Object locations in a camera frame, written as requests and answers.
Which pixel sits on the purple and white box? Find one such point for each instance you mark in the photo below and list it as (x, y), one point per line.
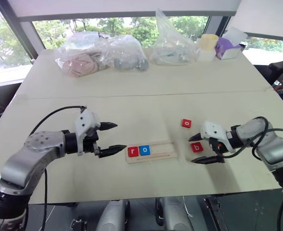
(227, 49)

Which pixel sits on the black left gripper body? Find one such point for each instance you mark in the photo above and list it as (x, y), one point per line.
(90, 144)

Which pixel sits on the red letter r block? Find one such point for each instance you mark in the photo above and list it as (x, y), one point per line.
(133, 152)

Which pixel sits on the clear bag with pink plush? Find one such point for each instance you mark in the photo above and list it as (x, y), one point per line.
(80, 63)

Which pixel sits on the red letter o block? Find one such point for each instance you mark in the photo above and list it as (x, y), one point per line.
(186, 123)

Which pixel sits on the blue letter o block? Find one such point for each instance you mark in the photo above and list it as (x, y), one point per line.
(145, 150)

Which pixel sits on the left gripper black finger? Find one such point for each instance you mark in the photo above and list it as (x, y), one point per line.
(112, 150)
(108, 125)

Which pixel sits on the grey rounded robot leg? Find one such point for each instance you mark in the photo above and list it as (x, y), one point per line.
(113, 216)
(176, 215)

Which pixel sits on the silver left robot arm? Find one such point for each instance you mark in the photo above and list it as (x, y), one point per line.
(30, 154)

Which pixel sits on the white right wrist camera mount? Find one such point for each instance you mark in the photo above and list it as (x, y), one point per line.
(213, 131)

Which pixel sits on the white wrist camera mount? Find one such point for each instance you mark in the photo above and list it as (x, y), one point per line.
(213, 131)
(86, 121)

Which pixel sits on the yellow and white cup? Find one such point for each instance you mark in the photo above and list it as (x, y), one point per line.
(207, 48)

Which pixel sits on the clear bag with grey item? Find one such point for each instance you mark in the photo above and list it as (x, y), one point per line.
(129, 60)

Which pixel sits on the red letter b block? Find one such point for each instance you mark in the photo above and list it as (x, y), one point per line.
(196, 147)

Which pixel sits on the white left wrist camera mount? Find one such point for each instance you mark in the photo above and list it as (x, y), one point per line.
(86, 121)

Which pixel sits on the black table frame strut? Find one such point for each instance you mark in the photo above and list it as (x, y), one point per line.
(215, 214)

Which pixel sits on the wooden letter tray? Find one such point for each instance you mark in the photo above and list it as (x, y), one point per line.
(164, 151)

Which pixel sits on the clear bag with small items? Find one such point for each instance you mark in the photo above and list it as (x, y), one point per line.
(171, 51)

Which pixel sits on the dark window frame post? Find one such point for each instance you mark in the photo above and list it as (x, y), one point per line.
(18, 31)

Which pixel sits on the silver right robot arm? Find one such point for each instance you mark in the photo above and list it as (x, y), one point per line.
(273, 149)

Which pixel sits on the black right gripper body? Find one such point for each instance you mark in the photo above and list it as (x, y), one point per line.
(219, 148)

